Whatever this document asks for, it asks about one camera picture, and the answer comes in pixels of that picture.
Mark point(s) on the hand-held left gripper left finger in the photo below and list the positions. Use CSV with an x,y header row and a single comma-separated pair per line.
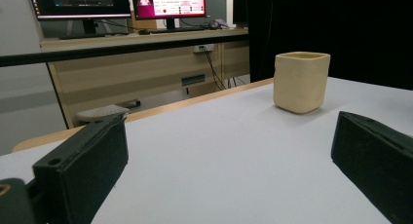
x,y
81,165

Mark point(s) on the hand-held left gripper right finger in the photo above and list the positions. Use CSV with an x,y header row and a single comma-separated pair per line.
x,y
376,162

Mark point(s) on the cream square cup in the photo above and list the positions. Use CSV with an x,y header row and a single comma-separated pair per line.
x,y
298,84

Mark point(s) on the grey rounded object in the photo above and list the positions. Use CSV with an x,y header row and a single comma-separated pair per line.
x,y
100,113

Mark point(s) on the black chair base foot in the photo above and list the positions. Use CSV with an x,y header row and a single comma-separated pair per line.
x,y
131,104

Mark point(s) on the light wooden office desk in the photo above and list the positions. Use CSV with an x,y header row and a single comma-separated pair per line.
x,y
130,78

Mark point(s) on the black keyboard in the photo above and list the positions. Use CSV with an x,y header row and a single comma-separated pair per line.
x,y
94,35
181,29

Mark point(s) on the black curtain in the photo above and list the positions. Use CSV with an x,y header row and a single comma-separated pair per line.
x,y
324,26

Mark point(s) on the black computer mouse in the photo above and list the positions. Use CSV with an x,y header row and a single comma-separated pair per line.
x,y
143,32

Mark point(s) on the large black computer monitor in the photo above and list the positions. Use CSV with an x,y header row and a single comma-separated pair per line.
x,y
81,3

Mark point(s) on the computer monitor with pink screen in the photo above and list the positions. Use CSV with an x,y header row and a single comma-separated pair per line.
x,y
172,3

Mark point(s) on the black horizontal frame bar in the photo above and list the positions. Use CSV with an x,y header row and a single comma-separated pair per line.
x,y
97,52

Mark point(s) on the white wall power socket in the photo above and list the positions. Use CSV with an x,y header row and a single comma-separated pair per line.
x,y
207,48

